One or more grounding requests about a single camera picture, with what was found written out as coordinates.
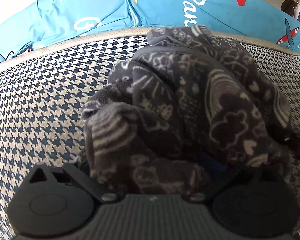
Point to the houndstooth sofa cushion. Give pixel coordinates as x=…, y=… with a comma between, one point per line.
x=41, y=129

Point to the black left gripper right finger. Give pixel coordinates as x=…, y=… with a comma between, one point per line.
x=217, y=179

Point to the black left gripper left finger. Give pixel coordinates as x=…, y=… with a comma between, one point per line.
x=80, y=176

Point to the grey patterned fleece garment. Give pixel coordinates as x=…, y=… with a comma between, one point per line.
x=185, y=98

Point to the dark wooden chair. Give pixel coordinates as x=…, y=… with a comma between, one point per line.
x=289, y=7

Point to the blue cartoon print pillow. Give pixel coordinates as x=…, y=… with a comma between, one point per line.
x=47, y=22

